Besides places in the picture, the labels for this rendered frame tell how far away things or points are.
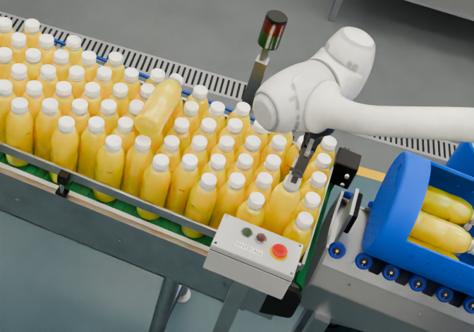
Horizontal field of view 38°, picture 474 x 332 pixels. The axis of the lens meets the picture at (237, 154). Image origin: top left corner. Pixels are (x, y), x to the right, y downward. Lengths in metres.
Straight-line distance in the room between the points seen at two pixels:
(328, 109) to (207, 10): 2.92
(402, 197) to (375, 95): 2.29
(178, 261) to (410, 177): 0.64
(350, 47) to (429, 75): 2.96
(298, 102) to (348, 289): 0.79
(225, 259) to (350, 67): 0.54
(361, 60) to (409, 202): 0.47
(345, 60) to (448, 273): 0.66
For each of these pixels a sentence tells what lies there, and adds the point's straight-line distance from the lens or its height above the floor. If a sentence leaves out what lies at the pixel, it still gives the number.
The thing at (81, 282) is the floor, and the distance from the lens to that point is 2.78.
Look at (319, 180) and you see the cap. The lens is 1.78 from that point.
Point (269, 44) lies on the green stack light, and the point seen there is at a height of 1.18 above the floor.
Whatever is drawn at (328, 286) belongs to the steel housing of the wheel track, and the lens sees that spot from 1.92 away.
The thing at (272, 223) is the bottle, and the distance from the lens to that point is 1.74.
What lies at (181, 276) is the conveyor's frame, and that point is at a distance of 1.92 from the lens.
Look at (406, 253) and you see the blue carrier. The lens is 1.75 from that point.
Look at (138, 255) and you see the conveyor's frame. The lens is 1.92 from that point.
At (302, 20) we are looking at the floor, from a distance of 4.29.
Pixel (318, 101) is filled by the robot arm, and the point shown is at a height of 1.57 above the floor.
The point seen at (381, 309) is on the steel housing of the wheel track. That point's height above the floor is 0.85.
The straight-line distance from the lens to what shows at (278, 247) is 1.60.
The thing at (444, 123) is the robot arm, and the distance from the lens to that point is 1.24.
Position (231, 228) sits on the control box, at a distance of 1.62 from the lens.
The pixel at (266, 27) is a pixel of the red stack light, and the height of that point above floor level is 1.23.
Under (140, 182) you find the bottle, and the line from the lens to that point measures 1.81.
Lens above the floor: 2.36
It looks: 45 degrees down
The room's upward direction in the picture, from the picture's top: 19 degrees clockwise
